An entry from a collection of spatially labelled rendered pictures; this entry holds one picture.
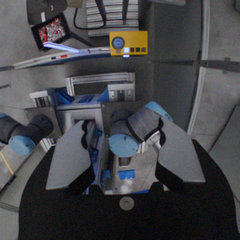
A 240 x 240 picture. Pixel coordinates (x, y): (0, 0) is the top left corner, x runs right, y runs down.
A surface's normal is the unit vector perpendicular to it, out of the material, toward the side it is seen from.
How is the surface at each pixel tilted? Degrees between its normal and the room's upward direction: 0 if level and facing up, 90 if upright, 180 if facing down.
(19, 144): 7
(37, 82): 0
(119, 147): 7
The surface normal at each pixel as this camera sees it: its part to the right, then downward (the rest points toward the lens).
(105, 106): 0.01, 0.46
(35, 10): -0.30, 0.58
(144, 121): -0.60, -0.14
